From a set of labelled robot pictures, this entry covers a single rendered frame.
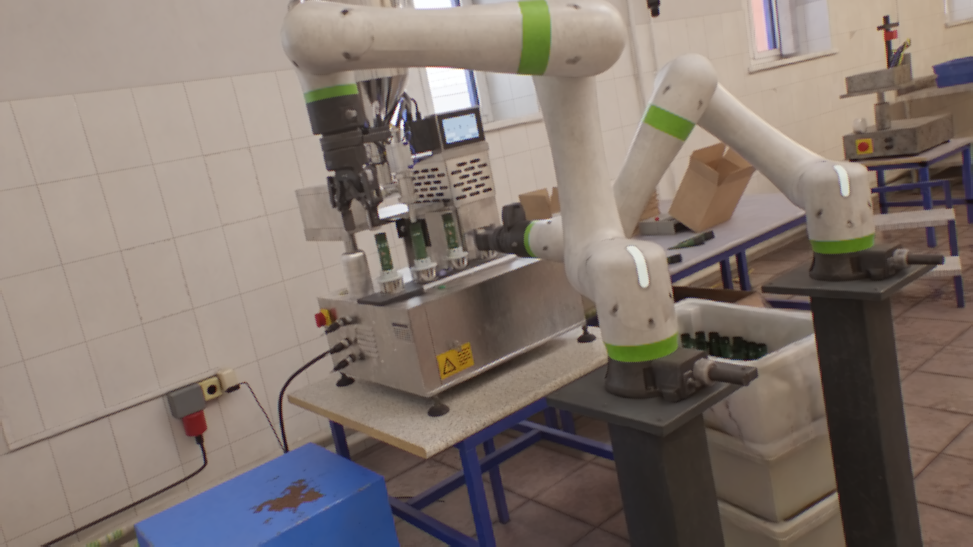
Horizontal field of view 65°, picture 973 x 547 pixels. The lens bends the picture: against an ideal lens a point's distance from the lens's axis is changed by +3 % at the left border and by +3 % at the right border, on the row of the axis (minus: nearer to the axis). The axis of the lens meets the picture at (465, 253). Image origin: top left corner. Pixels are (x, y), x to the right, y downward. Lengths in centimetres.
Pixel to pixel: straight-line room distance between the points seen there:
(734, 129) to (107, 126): 230
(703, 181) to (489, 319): 167
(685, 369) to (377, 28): 72
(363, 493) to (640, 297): 98
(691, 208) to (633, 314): 221
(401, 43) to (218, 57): 229
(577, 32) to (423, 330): 89
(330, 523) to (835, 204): 136
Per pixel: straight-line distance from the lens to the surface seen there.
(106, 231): 320
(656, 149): 173
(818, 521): 233
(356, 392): 215
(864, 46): 765
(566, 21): 120
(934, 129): 608
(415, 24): 117
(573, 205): 139
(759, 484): 223
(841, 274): 184
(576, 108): 137
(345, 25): 116
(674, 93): 173
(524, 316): 201
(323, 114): 128
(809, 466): 231
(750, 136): 193
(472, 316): 190
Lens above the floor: 142
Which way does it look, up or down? 10 degrees down
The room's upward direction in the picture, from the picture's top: 12 degrees counter-clockwise
